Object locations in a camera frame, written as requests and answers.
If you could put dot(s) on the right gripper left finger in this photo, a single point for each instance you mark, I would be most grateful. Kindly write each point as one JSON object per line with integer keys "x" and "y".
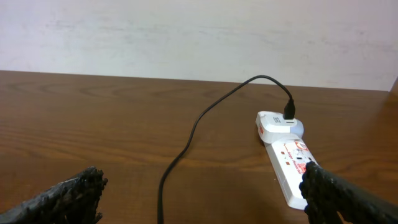
{"x": 74, "y": 200}

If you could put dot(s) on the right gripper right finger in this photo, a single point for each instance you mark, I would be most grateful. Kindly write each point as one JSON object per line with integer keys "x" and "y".
{"x": 331, "y": 199}

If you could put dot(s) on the white USB charger adapter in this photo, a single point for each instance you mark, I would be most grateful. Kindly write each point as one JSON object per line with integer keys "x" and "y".
{"x": 272, "y": 127}

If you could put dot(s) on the white power strip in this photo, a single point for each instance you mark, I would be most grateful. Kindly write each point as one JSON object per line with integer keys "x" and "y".
{"x": 289, "y": 158}

